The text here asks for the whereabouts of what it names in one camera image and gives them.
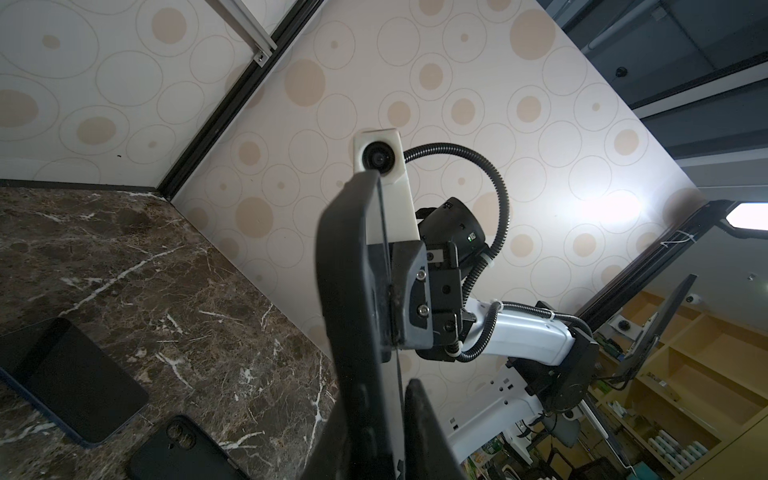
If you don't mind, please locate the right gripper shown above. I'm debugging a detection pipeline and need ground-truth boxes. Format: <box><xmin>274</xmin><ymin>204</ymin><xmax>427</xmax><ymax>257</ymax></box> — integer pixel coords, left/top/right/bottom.
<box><xmin>391</xmin><ymin>241</ymin><xmax>463</xmax><ymax>362</ymax></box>

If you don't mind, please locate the blue phone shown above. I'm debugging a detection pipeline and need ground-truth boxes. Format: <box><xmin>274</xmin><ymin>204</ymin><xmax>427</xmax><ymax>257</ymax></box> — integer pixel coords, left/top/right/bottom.
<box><xmin>1</xmin><ymin>317</ymin><xmax>149</xmax><ymax>448</ymax></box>

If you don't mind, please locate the right black corner post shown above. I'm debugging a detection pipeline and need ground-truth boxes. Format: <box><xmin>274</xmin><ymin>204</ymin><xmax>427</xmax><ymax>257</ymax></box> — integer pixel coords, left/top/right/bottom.
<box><xmin>158</xmin><ymin>1</ymin><xmax>324</xmax><ymax>201</ymax></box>

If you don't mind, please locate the ceiling light strip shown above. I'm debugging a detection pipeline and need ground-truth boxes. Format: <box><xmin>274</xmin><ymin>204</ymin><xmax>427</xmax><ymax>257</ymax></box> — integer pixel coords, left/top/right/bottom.
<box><xmin>725</xmin><ymin>202</ymin><xmax>768</xmax><ymax>232</ymax></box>

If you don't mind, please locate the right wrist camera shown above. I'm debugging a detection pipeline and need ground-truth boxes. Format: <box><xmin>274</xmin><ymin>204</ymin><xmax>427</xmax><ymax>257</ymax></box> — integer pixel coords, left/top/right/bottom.
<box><xmin>352</xmin><ymin>129</ymin><xmax>420</xmax><ymax>243</ymax></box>

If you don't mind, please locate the monitor on stand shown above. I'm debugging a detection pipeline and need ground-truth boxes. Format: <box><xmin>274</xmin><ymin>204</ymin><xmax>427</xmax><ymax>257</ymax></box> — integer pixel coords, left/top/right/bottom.
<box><xmin>606</xmin><ymin>274</ymin><xmax>698</xmax><ymax>383</ymax></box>

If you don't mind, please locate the horizontal aluminium rail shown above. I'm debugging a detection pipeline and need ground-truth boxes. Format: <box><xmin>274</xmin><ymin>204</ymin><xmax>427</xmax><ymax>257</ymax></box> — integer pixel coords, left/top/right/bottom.
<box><xmin>207</xmin><ymin>0</ymin><xmax>277</xmax><ymax>67</ymax></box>

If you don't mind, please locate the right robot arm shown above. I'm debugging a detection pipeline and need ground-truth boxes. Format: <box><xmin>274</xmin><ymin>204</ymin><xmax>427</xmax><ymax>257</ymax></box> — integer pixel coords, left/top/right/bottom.
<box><xmin>392</xmin><ymin>142</ymin><xmax>597</xmax><ymax>462</ymax></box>

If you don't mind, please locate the black phone case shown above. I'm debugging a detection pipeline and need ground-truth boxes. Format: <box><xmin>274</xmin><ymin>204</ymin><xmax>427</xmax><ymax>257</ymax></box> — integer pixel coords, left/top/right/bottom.
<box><xmin>127</xmin><ymin>415</ymin><xmax>249</xmax><ymax>480</ymax></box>
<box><xmin>301</xmin><ymin>170</ymin><xmax>464</xmax><ymax>479</ymax></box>

